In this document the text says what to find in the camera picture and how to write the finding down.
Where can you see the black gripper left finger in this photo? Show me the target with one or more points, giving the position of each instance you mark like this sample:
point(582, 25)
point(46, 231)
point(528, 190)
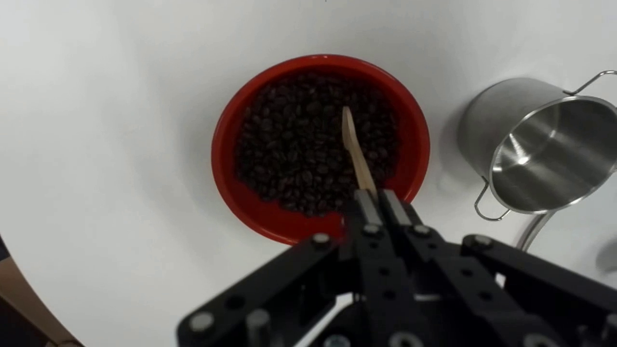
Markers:
point(379, 289)

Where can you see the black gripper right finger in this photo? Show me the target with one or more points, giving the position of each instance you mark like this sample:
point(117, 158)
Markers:
point(489, 295)

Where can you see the small silver steel pot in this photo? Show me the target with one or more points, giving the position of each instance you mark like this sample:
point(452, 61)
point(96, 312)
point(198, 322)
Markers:
point(547, 154)

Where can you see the dark coffee beans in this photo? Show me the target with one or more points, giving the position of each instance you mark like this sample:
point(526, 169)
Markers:
point(290, 140)

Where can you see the red orange bowl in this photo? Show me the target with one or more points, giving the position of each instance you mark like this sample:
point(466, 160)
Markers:
point(223, 146)

